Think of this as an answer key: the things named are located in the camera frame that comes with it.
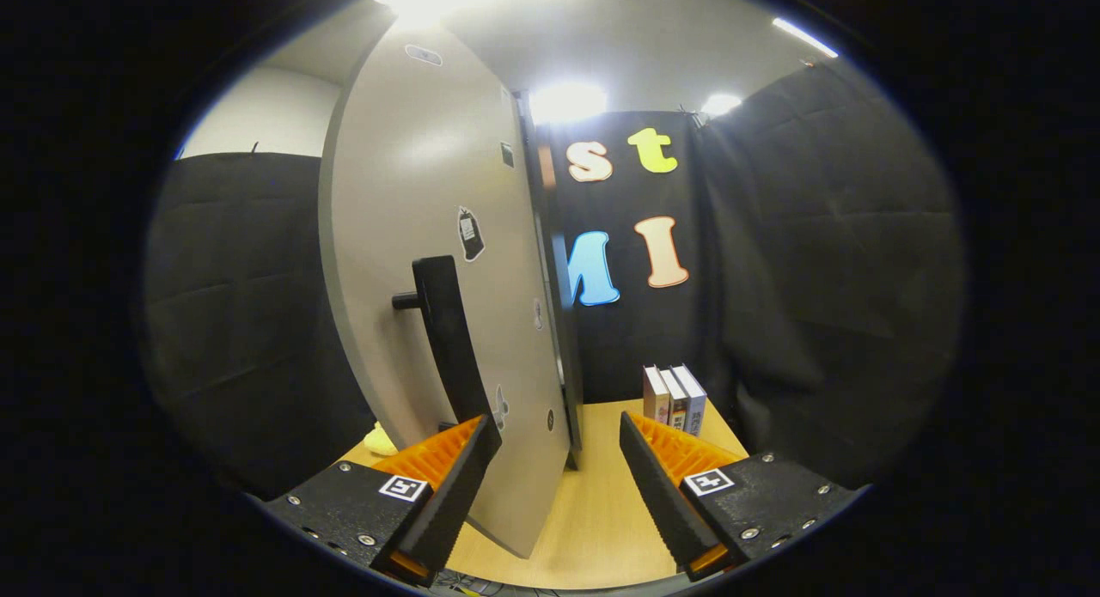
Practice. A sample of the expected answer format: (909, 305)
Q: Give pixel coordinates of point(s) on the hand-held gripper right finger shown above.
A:
(657, 494)

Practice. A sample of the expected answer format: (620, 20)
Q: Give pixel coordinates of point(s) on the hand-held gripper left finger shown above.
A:
(455, 494)

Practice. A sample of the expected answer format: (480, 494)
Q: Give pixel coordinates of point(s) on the beige cabinet door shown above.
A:
(404, 193)

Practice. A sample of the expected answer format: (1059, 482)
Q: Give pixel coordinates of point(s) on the yellow plush toy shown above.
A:
(380, 442)

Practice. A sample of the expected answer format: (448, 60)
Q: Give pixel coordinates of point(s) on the brown book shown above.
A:
(677, 404)

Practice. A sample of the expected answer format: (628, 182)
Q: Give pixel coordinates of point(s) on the grey blue book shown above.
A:
(694, 404)

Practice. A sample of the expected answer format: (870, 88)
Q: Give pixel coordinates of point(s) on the dark grey cabinet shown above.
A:
(554, 322)

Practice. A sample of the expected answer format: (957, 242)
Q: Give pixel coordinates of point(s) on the black backdrop cloth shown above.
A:
(816, 279)

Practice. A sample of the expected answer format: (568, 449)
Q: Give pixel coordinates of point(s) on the small ceiling light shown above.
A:
(720, 104)

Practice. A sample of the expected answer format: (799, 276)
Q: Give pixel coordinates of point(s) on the long ceiling light strip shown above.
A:
(803, 37)

